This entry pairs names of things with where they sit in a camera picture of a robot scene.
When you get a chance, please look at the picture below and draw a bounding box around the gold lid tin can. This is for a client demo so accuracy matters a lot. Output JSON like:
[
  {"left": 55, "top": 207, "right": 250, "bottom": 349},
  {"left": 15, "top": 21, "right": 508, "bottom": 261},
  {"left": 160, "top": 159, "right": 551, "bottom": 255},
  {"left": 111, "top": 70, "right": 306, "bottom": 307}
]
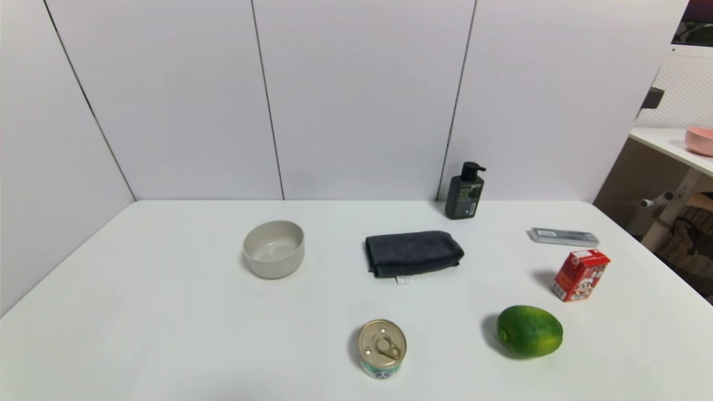
[{"left": 357, "top": 319, "right": 407, "bottom": 380}]

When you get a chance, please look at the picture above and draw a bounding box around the beige round bowl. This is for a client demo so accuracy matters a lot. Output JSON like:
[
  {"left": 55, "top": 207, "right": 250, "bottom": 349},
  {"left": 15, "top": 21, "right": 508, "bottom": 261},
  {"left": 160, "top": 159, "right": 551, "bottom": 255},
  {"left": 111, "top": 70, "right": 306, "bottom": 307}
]
[{"left": 242, "top": 220, "right": 305, "bottom": 280}]

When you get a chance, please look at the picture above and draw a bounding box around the pink bowl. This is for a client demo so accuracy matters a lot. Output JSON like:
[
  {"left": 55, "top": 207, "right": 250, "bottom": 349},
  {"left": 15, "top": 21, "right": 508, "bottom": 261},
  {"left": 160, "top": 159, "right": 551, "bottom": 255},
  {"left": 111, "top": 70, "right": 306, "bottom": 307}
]
[{"left": 685, "top": 126, "right": 713, "bottom": 157}]

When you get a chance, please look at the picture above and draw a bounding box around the dark grey folded towel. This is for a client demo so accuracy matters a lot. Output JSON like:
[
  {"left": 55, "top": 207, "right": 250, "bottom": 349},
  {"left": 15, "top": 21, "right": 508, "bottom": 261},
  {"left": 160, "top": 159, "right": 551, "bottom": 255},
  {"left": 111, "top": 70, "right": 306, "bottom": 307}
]
[{"left": 365, "top": 230, "right": 465, "bottom": 285}]

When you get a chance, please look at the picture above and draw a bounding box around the black pump dispenser bottle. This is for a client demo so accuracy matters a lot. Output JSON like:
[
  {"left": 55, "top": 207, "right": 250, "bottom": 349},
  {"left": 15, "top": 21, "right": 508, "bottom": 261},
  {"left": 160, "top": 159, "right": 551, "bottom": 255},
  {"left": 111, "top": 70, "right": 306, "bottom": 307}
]
[{"left": 445, "top": 162, "right": 487, "bottom": 220}]

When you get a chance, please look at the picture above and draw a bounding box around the grey remote control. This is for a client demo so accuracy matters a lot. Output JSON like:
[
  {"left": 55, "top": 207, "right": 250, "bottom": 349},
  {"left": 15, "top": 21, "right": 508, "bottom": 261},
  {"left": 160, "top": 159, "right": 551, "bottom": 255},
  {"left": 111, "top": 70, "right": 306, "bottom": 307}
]
[{"left": 528, "top": 227, "right": 600, "bottom": 248}]

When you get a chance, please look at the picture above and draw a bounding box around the green mango fruit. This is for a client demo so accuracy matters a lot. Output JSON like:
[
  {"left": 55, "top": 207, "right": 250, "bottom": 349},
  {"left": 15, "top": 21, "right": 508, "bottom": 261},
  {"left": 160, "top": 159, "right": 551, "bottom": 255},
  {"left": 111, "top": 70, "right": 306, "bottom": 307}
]
[{"left": 496, "top": 305, "right": 564, "bottom": 359}]

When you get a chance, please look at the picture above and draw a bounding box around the red drink carton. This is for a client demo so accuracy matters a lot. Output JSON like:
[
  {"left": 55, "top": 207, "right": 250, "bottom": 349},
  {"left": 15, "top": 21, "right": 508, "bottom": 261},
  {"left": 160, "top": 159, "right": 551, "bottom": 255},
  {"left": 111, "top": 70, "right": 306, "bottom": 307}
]
[{"left": 551, "top": 249, "right": 611, "bottom": 303}]

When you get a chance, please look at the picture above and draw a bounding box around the white side table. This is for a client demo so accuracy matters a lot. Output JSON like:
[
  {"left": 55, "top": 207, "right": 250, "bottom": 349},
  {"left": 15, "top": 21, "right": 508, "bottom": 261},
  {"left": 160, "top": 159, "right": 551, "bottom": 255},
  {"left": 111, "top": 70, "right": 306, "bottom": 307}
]
[{"left": 629, "top": 127, "right": 713, "bottom": 252}]

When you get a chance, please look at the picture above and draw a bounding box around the white pegboard panel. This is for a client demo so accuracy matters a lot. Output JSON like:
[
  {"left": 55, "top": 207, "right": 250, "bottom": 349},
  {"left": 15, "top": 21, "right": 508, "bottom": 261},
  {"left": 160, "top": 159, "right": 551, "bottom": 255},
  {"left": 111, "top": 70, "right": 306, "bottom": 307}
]
[{"left": 636, "top": 51, "right": 713, "bottom": 129}]

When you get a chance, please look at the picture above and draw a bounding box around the dark monitor screen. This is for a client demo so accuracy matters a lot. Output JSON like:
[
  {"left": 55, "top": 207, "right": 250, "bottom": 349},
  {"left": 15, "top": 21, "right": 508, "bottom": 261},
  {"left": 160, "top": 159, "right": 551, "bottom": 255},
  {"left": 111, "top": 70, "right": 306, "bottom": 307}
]
[{"left": 672, "top": 0, "right": 713, "bottom": 47}]

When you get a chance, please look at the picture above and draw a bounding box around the white double knob handle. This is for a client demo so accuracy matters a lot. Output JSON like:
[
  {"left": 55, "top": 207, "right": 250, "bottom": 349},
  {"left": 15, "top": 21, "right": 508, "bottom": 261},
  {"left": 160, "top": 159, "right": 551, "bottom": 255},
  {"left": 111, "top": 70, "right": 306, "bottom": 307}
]
[{"left": 640, "top": 190, "right": 676, "bottom": 209}]

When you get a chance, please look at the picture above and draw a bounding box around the wooden chair frame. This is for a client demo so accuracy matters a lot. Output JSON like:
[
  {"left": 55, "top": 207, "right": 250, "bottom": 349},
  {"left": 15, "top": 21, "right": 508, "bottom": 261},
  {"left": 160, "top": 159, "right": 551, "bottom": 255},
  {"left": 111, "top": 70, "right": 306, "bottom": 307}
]
[{"left": 656, "top": 192, "right": 713, "bottom": 305}]

